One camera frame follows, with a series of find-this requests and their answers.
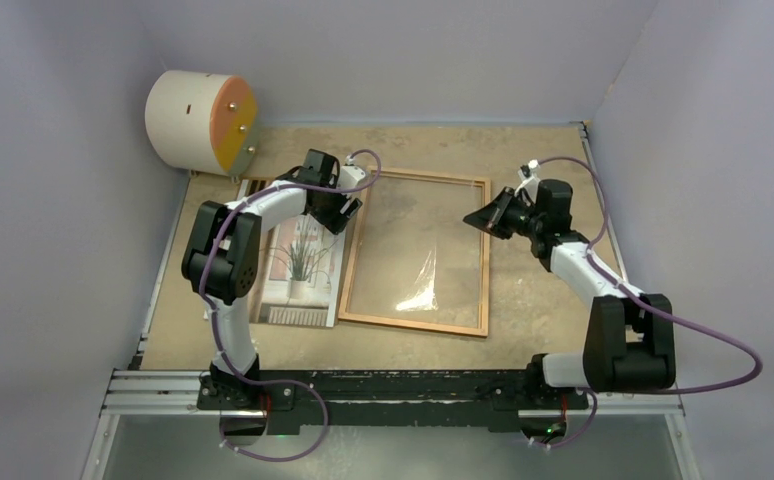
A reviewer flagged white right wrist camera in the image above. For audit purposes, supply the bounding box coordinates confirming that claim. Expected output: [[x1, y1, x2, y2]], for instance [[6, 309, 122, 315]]
[[515, 159, 540, 203]]

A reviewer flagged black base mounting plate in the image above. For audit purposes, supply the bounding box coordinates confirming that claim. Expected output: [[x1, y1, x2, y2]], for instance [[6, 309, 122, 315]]
[[196, 367, 589, 435]]

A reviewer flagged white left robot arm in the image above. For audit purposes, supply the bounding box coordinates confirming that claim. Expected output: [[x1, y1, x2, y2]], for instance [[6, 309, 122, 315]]
[[181, 149, 381, 409]]

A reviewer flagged wooden picture frame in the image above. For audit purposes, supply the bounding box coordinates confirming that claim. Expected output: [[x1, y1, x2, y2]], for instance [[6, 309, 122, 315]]
[[337, 166, 493, 338]]

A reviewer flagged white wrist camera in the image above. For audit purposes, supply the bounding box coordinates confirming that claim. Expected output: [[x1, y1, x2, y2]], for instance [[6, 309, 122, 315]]
[[515, 159, 540, 203], [336, 158, 368, 194]]

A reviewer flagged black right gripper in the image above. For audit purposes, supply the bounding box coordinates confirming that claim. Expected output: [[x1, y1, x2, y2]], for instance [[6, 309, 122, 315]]
[[464, 187, 545, 241]]

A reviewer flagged white cylindrical drum cabinet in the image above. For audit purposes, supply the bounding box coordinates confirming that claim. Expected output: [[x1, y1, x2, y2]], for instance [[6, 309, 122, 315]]
[[144, 70, 259, 178]]

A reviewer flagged plant photo print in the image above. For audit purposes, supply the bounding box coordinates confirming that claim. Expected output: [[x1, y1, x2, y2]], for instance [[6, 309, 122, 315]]
[[242, 215, 345, 328]]

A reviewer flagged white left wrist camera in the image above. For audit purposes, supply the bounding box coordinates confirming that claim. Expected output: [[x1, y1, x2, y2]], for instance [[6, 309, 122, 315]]
[[336, 158, 368, 194]]

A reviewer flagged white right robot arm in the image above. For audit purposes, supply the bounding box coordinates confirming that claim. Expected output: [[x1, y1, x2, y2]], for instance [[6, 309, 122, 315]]
[[463, 179, 676, 407]]

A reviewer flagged aluminium extrusion rail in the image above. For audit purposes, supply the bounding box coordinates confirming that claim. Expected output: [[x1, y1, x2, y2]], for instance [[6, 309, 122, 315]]
[[102, 370, 685, 415]]

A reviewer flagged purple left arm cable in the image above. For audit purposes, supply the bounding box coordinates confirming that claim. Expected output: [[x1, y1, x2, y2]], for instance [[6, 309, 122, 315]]
[[198, 148, 383, 464]]

